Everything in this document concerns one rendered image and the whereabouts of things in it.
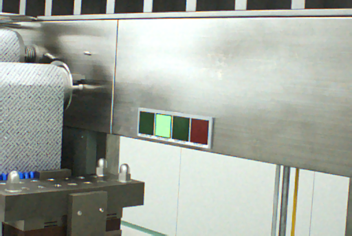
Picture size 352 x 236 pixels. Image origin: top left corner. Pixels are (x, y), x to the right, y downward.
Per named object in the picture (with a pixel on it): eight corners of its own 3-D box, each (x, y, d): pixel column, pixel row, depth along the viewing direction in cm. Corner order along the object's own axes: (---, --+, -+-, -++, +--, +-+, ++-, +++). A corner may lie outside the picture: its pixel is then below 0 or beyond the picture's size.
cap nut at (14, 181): (1, 190, 146) (2, 170, 146) (16, 188, 149) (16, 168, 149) (9, 192, 144) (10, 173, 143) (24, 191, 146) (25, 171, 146)
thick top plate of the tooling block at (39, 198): (-30, 208, 153) (-29, 181, 152) (105, 193, 180) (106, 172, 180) (4, 222, 141) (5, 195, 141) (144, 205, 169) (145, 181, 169)
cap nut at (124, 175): (113, 180, 168) (115, 162, 168) (125, 179, 171) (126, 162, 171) (123, 182, 166) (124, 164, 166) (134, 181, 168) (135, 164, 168)
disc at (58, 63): (38, 109, 185) (45, 56, 183) (40, 109, 185) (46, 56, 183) (67, 121, 174) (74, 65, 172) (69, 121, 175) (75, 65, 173)
